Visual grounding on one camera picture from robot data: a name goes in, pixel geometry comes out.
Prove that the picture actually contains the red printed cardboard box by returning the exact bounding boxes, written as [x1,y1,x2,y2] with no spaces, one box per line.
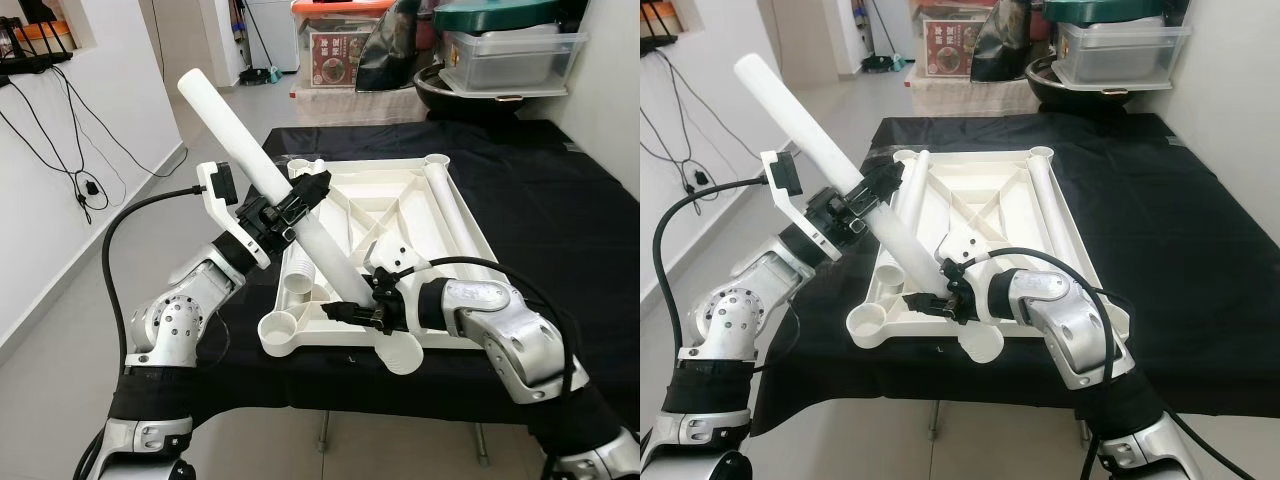
[920,20,976,79]
[308,28,363,91]

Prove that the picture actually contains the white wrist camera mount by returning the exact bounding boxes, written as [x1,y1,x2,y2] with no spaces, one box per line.
[760,148,836,263]
[195,160,273,271]
[362,238,413,277]
[940,225,991,266]

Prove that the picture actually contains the black wok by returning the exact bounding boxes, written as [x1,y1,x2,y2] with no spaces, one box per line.
[415,65,546,121]
[1028,55,1146,113]

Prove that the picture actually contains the dark green pot lid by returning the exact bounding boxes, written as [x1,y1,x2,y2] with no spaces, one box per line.
[433,0,563,33]
[1043,0,1166,26]

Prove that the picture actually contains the grey folding table frame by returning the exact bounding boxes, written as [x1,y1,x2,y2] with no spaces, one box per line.
[315,405,491,469]
[925,398,1093,443]

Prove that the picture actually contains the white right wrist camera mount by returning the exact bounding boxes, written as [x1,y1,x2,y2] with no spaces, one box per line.
[940,225,991,266]
[362,238,413,277]

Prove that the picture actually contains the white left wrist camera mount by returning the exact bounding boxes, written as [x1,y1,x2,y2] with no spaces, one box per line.
[195,160,273,271]
[760,148,836,263]

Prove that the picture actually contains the black bag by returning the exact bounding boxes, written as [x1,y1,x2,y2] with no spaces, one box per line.
[355,0,436,93]
[975,0,1046,83]

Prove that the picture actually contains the pink checkered tablecloth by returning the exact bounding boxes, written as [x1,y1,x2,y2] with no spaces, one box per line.
[905,75,1041,113]
[288,85,441,126]

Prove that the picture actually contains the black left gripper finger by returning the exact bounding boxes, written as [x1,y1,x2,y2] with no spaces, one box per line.
[858,163,906,196]
[283,196,326,239]
[288,168,333,201]
[848,195,894,236]

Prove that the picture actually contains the black tablecloth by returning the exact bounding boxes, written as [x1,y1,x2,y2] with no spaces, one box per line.
[190,120,640,426]
[750,113,1280,436]

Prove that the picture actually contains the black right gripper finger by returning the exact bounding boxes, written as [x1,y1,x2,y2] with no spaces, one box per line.
[903,292,959,323]
[320,300,387,329]

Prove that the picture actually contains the clear plastic storage box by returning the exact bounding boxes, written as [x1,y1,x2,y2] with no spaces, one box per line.
[440,25,589,98]
[1050,18,1193,91]

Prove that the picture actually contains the white plastic children table top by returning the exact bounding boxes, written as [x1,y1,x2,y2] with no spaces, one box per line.
[848,145,1131,363]
[258,152,496,377]

